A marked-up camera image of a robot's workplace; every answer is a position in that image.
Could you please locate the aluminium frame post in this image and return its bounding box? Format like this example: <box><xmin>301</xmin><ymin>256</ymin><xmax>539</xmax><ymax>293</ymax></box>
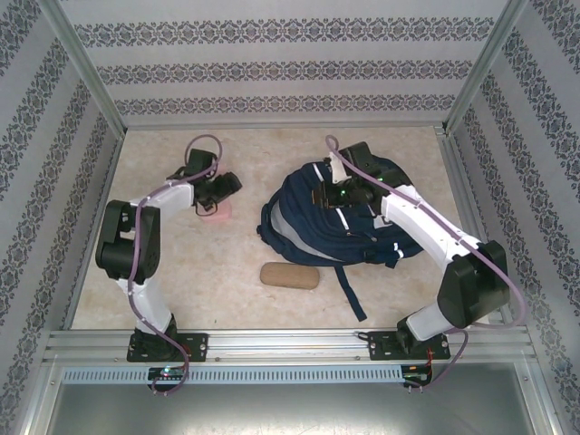
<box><xmin>443</xmin><ymin>0</ymin><xmax>529</xmax><ymax>132</ymax></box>
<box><xmin>38</xmin><ymin>0</ymin><xmax>128</xmax><ymax>132</ymax></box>

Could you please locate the aluminium frame rail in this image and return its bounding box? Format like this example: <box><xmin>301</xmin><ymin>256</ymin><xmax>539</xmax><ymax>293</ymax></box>
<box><xmin>63</xmin><ymin>130</ymin><xmax>128</xmax><ymax>330</ymax></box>
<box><xmin>437</xmin><ymin>126</ymin><xmax>531</xmax><ymax>330</ymax></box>

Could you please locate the navy blue backpack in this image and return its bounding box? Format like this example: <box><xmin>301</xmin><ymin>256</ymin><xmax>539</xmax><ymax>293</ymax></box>
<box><xmin>256</xmin><ymin>156</ymin><xmax>425</xmax><ymax>323</ymax></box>

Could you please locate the wide aluminium mounting rail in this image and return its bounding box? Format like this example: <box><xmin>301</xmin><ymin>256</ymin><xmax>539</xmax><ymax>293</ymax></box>
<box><xmin>43</xmin><ymin>329</ymin><xmax>531</xmax><ymax>363</ymax></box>

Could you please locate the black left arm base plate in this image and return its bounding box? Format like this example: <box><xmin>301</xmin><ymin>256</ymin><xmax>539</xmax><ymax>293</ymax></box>
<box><xmin>126</xmin><ymin>333</ymin><xmax>209</xmax><ymax>363</ymax></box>

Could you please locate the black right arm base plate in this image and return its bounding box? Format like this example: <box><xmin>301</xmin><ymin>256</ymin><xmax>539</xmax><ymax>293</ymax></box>
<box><xmin>367</xmin><ymin>329</ymin><xmax>452</xmax><ymax>363</ymax></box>

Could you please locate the brown cork case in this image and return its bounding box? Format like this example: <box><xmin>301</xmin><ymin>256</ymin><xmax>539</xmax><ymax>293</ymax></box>
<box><xmin>260</xmin><ymin>261</ymin><xmax>321</xmax><ymax>289</ymax></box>

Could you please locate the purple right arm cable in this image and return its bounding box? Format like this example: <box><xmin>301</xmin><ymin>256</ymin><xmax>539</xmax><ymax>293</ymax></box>
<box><xmin>324</xmin><ymin>134</ymin><xmax>527</xmax><ymax>393</ymax></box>

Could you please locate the slotted grey cable duct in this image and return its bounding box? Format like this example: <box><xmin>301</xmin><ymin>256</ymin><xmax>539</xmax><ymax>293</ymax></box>
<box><xmin>61</xmin><ymin>365</ymin><xmax>404</xmax><ymax>384</ymax></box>

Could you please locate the pink pencil case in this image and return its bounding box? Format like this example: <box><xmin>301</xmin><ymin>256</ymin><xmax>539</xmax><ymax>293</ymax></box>
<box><xmin>201</xmin><ymin>198</ymin><xmax>233</xmax><ymax>223</ymax></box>

